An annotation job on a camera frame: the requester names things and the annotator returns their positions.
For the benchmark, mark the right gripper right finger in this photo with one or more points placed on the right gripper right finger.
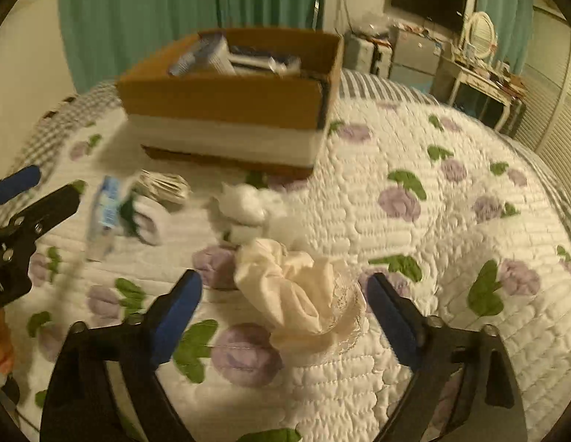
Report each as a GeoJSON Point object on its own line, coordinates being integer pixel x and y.
{"type": "Point", "coordinates": [466, 372]}

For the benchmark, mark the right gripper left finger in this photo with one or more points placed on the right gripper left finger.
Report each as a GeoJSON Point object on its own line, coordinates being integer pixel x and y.
{"type": "Point", "coordinates": [80, 405]}

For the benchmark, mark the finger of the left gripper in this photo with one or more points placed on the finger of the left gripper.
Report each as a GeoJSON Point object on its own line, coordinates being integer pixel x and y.
{"type": "Point", "coordinates": [42, 216]}
{"type": "Point", "coordinates": [19, 182]}

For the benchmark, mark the blue white tissue pack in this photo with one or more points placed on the blue white tissue pack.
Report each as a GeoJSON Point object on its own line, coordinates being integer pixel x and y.
{"type": "Point", "coordinates": [103, 222]}

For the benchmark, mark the white grey sock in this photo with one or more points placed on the white grey sock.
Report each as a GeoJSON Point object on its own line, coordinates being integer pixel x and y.
{"type": "Point", "coordinates": [145, 219]}

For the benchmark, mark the white face masks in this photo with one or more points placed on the white face masks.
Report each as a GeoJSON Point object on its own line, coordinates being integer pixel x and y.
{"type": "Point", "coordinates": [167, 189]}

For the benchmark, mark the cream lace cloth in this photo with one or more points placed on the cream lace cloth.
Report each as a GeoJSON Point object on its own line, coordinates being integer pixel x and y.
{"type": "Point", "coordinates": [313, 304]}

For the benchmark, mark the operator hand orange glove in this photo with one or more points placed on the operator hand orange glove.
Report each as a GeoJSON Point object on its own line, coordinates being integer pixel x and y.
{"type": "Point", "coordinates": [6, 346]}

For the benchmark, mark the teal window curtain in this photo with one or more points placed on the teal window curtain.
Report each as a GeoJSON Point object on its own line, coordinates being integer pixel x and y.
{"type": "Point", "coordinates": [103, 38]}

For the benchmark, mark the floral quilted white bedspread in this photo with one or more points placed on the floral quilted white bedspread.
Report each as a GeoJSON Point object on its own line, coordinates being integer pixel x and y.
{"type": "Point", "coordinates": [438, 202]}

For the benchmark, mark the open cardboard box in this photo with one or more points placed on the open cardboard box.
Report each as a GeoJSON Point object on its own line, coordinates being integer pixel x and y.
{"type": "Point", "coordinates": [260, 122]}

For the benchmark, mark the white wardrobe sliding doors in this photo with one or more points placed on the white wardrobe sliding doors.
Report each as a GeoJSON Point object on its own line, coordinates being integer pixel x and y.
{"type": "Point", "coordinates": [546, 125]}

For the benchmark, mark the white dressing table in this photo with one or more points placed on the white dressing table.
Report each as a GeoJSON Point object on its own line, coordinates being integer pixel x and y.
{"type": "Point", "coordinates": [494, 104]}

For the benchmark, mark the small grey refrigerator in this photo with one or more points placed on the small grey refrigerator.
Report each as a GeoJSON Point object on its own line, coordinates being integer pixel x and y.
{"type": "Point", "coordinates": [415, 60]}

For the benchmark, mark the white oval vanity mirror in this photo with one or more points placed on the white oval vanity mirror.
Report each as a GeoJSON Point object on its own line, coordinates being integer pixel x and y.
{"type": "Point", "coordinates": [478, 38]}

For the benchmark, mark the white suitcase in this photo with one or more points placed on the white suitcase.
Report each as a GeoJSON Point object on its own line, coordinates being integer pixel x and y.
{"type": "Point", "coordinates": [368, 57]}

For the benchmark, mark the teal curtain right side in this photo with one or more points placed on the teal curtain right side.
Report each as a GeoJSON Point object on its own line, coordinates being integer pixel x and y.
{"type": "Point", "coordinates": [512, 20]}

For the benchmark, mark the black wall television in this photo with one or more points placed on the black wall television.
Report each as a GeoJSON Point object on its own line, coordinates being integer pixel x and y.
{"type": "Point", "coordinates": [448, 14]}

